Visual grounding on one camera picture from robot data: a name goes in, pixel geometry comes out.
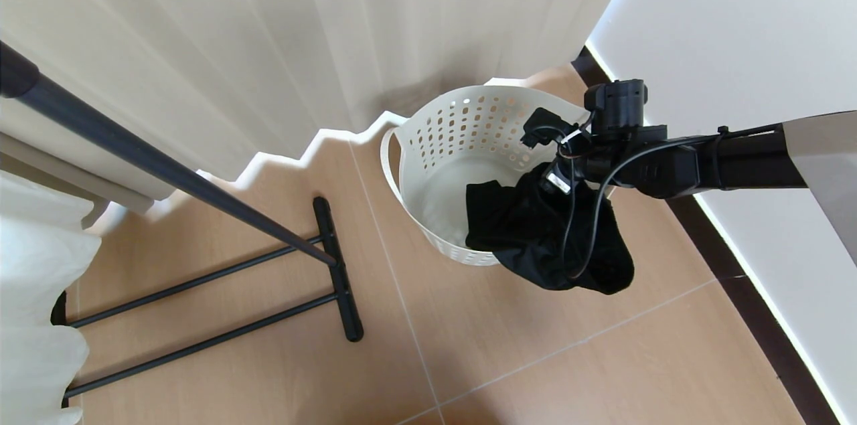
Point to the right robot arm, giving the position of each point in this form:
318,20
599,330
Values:
736,160

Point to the black garment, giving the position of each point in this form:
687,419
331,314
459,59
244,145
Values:
522,231

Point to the white printed t-shirt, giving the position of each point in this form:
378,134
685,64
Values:
33,278

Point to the beige curtain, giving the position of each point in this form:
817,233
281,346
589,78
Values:
268,30

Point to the black clothes rack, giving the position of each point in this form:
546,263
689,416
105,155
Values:
134,147

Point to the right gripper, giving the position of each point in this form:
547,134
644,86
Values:
582,167

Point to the white laundry basket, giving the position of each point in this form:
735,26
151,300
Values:
435,197

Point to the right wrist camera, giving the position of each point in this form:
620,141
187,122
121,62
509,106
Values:
539,127

